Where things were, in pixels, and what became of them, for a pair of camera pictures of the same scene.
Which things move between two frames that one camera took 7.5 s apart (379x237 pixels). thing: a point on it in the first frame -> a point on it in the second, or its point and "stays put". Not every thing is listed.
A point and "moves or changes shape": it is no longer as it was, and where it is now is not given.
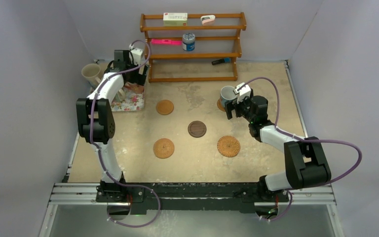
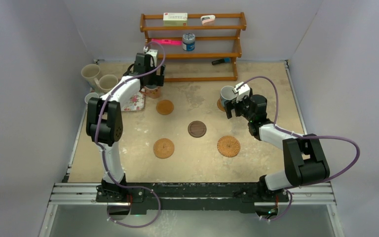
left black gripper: (138, 79) -> (157, 79)
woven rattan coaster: (163, 148) stays put
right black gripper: (230, 105) stays put
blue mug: (227, 94) stays put
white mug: (137, 89) moves or changes shape
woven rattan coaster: (228, 146) stays put
